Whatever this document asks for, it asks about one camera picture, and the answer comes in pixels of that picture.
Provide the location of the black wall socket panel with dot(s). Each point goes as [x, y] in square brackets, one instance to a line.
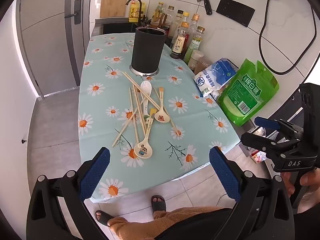
[235, 11]

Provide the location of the grey door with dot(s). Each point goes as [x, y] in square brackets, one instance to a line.
[50, 42]

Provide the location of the white and blue salt bag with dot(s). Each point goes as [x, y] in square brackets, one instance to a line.
[215, 76]

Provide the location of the daisy print tablecloth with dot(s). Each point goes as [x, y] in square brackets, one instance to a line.
[155, 170]

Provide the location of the white spoon with frog figure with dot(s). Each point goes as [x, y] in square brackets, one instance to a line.
[146, 87]

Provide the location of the person's right hand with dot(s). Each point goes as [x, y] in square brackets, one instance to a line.
[311, 182]

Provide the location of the brown fleece pants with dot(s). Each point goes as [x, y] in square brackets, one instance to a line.
[140, 227]

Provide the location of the bunch of wooden chopsticks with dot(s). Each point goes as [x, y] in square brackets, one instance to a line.
[132, 82]

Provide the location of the black slipper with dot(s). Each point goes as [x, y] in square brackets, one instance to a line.
[158, 202]
[103, 217]

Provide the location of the bamboo cutting board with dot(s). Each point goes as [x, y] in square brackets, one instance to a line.
[113, 2]

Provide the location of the person's black jacket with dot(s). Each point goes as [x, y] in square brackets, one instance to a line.
[195, 225]

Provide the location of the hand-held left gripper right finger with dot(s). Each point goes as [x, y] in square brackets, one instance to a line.
[225, 172]

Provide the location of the white lid spice jar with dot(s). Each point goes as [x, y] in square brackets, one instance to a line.
[196, 56]

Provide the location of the row of condiment bottles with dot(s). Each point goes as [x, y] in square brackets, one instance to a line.
[178, 43]

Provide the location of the black faucet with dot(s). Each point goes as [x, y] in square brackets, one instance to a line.
[141, 10]

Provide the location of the beige spoon with capybara print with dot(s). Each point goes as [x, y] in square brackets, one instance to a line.
[162, 117]

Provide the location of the yellow dish soap bottle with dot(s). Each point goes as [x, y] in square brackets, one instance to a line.
[133, 12]

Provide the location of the small colourful packets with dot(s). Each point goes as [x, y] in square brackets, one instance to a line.
[258, 157]

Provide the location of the person's right forearm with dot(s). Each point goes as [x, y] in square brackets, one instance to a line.
[310, 226]

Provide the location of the black utensil holder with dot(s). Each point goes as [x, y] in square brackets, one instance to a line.
[147, 50]

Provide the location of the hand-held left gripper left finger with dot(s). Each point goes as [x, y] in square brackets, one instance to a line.
[96, 170]

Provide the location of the green sugar bag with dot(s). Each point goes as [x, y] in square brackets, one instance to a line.
[247, 92]

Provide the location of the black sink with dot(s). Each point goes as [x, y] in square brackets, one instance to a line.
[117, 28]

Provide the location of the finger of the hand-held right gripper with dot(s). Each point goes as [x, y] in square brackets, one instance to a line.
[266, 123]
[257, 143]

